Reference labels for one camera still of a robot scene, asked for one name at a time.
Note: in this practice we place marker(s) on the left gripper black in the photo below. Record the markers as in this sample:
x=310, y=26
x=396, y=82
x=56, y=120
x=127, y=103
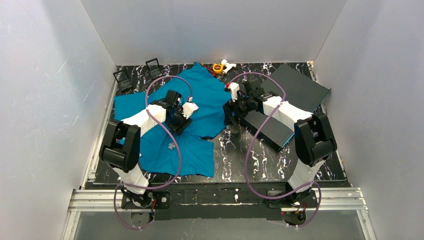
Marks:
x=180, y=122

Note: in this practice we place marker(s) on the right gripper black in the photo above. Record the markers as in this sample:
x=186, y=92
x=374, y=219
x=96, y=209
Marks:
x=230, y=110

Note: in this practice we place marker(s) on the blue garment cloth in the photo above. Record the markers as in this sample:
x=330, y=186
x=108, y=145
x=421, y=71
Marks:
x=207, y=122

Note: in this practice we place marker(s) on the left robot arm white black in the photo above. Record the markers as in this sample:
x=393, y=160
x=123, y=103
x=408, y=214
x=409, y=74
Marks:
x=121, y=144

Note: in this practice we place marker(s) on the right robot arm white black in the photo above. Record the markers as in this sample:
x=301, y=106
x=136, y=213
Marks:
x=313, y=135

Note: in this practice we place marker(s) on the silver snowflake brooch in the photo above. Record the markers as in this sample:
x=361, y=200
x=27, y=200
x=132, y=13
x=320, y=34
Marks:
x=171, y=146

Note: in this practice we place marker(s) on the yellow tape measure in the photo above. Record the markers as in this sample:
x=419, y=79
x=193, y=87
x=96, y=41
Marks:
x=217, y=68

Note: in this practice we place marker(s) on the white plastic fitting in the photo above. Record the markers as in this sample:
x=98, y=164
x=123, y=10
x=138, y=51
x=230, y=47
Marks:
x=227, y=66

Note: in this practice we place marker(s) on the red black utility knife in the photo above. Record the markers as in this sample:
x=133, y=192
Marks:
x=209, y=70

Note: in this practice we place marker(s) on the dark grey flat box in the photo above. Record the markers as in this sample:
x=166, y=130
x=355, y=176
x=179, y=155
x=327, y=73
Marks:
x=301, y=92

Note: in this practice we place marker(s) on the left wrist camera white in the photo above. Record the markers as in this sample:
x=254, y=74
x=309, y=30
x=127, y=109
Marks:
x=188, y=109

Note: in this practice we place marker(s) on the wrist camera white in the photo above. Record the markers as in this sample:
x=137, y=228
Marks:
x=232, y=88
x=188, y=109

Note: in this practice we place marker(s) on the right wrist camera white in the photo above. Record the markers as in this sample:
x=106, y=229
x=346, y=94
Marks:
x=232, y=88

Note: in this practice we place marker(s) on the black frame stand rear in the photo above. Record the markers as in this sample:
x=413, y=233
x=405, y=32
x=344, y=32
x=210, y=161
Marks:
x=154, y=68

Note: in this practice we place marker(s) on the black frame stand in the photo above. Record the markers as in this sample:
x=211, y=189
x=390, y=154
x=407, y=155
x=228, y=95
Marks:
x=154, y=68
x=123, y=80

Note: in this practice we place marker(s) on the black frame stand left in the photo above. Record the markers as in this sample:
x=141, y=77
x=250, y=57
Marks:
x=123, y=80

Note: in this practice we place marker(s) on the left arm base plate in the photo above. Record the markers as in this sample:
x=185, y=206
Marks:
x=153, y=200

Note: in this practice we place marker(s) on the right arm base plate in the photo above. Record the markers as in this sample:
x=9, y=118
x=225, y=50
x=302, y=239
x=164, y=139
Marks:
x=296, y=205

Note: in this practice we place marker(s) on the aluminium rail frame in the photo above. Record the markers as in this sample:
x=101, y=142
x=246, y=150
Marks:
x=219, y=207

